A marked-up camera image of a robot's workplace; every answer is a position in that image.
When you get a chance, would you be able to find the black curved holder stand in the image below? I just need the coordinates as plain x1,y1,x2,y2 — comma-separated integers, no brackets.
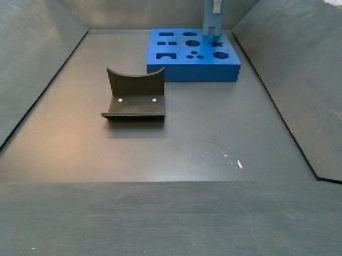
101,69,165,120

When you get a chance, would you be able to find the light blue square-circle peg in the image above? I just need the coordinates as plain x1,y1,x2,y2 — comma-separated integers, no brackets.
203,0,226,37

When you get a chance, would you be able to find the blue shape-sorting block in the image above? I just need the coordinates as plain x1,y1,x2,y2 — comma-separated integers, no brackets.
147,28,240,82

